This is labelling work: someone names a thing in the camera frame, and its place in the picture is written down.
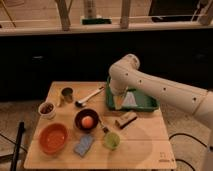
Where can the brown wooden block brush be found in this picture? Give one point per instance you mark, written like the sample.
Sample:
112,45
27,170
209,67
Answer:
125,119

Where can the white handled dish brush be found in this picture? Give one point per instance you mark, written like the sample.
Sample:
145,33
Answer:
82,102

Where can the green round bottle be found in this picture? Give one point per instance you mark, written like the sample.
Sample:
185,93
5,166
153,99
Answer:
111,139

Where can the black pole at left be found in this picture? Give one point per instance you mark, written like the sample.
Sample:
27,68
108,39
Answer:
15,156

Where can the blue sponge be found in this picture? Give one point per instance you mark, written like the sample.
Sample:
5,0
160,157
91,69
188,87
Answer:
84,145

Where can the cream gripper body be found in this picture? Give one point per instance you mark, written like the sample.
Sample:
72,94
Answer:
118,101

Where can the green plastic tray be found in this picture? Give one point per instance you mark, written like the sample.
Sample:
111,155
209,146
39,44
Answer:
144,102

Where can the dark brown bowl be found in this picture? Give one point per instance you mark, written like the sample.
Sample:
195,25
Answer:
83,113

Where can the orange egg ball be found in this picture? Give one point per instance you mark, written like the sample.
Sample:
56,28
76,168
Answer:
87,122

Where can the wooden shelf rail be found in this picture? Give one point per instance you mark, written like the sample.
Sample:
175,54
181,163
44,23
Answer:
106,28

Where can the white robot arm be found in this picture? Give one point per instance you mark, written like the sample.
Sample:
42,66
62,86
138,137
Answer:
125,73

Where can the white cloth in tray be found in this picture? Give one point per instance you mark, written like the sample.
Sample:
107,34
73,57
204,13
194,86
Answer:
129,100

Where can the red orange bowl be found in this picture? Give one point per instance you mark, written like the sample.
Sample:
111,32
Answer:
52,138

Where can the metal cup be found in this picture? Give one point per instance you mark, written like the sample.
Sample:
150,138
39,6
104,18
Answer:
67,94

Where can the green base white object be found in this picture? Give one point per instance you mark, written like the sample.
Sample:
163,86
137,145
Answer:
90,16

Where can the white cup with nuts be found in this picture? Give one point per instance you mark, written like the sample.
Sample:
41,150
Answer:
47,110

